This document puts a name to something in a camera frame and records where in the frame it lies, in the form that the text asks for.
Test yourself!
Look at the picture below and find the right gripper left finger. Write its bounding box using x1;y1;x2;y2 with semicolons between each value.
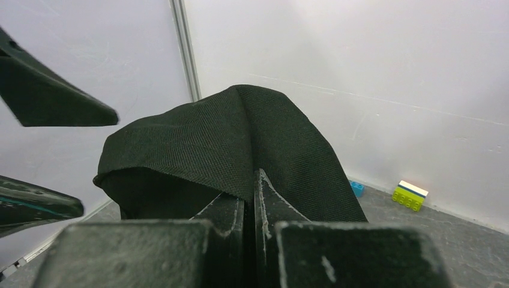
33;194;244;287

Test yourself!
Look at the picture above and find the green white lego brick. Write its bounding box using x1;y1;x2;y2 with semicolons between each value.
391;180;429;212

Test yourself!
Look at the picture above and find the small blue lego brick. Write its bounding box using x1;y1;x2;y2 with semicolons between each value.
349;181;365;197

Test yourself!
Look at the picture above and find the black backpack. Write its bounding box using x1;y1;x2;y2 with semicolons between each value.
93;85;366;222

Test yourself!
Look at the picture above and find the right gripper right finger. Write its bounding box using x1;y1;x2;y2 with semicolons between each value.
254;170;451;287

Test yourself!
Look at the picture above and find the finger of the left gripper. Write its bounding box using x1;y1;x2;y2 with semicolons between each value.
1;30;119;127
1;176;85;238

